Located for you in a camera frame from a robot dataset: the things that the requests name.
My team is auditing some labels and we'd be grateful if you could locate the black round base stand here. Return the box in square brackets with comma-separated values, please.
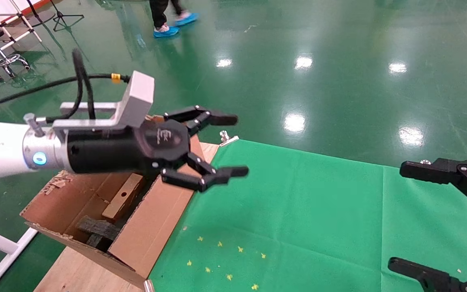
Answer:
[26, 0, 56, 27]

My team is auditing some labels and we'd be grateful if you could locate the large open cardboard carton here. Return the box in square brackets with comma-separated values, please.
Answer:
[20, 115, 201, 289]

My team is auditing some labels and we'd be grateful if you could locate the black foam piece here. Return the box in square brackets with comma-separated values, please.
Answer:
[75, 215, 121, 252]

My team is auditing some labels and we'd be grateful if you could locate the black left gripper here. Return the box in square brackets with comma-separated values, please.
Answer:
[66, 105, 239, 177]

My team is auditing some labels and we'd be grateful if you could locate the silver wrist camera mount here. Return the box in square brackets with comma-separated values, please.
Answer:
[24, 71, 155, 136]

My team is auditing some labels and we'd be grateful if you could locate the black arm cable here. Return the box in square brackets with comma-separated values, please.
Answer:
[0, 49, 131, 120]

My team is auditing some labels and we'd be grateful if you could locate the green table cloth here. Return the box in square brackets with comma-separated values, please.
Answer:
[148, 139, 467, 292]

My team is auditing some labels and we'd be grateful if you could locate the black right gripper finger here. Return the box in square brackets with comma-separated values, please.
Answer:
[388, 257, 467, 292]
[400, 156, 467, 217]

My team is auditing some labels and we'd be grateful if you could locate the person in black trousers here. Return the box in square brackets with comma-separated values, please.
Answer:
[149, 0, 199, 39]

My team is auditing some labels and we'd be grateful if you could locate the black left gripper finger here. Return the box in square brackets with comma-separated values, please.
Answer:
[161, 152, 249, 193]

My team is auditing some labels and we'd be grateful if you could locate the black tripod stand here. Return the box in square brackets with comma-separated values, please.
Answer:
[51, 0, 85, 32]

